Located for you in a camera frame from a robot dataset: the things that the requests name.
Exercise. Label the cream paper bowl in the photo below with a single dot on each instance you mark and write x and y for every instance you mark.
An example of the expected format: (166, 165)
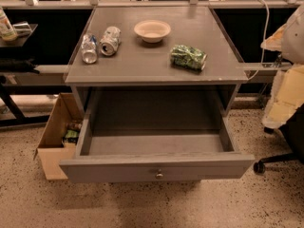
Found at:
(152, 31)

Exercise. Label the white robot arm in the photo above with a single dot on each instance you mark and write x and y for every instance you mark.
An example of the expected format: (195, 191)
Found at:
(293, 38)

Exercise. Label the round metal drawer knob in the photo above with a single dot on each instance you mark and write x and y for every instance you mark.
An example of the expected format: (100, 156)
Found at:
(159, 175)

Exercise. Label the green packet in box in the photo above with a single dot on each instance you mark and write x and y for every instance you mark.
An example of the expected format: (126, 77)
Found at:
(71, 136)

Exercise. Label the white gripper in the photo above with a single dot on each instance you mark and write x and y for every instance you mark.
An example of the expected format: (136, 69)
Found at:
(294, 38)

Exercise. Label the grey open top drawer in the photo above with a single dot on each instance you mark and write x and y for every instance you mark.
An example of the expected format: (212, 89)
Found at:
(129, 133)

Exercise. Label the white green bottle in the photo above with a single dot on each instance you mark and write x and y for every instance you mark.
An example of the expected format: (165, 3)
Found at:
(7, 31)

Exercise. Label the grey cabinet with table top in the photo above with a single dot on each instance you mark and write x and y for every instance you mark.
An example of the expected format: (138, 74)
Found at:
(138, 63)

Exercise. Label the silver blue soda can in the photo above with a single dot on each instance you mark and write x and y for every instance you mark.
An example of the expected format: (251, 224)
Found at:
(89, 48)

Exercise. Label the black side table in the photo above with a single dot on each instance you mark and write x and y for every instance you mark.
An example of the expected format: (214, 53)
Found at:
(9, 67)

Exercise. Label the open cardboard box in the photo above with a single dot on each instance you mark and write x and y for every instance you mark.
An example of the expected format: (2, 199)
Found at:
(52, 148)

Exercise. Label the silver green soda can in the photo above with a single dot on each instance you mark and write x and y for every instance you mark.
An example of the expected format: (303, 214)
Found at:
(110, 41)

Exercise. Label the clear plastic cup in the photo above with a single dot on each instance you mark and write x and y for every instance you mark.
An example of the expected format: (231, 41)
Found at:
(22, 29)

